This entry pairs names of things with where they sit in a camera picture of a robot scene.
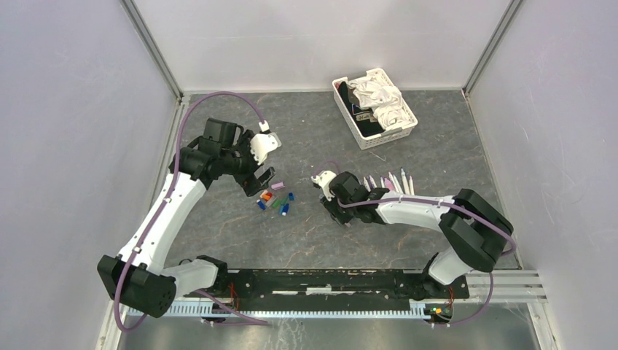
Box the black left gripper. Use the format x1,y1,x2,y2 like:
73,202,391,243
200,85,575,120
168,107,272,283
221,131,275,196

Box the pink highlighter cap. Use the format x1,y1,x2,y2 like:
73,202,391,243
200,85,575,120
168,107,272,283
270,182,285,190

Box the clear pen cap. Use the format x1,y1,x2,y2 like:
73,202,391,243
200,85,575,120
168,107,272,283
266,196,277,206

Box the pink highlighter pen body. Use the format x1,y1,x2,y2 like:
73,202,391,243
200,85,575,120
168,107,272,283
383,178,396,192

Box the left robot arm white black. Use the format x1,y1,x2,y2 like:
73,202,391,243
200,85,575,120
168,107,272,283
97,118,281,318

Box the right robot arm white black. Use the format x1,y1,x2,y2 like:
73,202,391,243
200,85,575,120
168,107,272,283
311,171,516,298

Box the orange capped white marker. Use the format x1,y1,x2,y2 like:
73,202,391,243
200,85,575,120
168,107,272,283
408,175,415,195

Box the black item in basket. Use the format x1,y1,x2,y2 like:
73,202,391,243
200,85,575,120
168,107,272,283
337,82,384,138

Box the white plastic basket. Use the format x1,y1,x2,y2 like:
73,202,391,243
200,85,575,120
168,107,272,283
332,68,418,150

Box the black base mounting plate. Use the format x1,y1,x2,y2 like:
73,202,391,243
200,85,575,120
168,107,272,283
206,268,470,312

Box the crumpled white cloth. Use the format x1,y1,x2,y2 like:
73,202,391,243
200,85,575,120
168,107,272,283
347,69,412,131

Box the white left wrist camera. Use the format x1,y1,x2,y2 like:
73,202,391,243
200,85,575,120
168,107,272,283
250,133,282,165

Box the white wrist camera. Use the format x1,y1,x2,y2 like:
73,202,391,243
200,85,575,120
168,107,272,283
310,171,337,201
250,133,282,165

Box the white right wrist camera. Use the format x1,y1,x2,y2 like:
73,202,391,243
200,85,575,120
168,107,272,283
310,171,337,201

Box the white slotted cable duct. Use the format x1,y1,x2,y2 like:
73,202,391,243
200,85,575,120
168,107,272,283
126,301,426,320

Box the aluminium frame rail left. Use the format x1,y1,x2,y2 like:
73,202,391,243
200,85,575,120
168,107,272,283
144,93,194,226

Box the aluminium frame rail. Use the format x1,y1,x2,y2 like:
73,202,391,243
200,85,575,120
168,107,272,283
463,270,547,303
144,93,194,226

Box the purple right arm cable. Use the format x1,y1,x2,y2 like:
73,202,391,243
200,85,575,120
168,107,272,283
313,160,517,328

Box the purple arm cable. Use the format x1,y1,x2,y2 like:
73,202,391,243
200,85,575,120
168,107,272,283
112,91,270,334
313,160,517,328

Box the aluminium frame rail front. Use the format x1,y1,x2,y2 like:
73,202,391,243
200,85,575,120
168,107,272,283
463,270,547,303

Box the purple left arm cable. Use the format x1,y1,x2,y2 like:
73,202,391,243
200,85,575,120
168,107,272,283
112,91,270,334

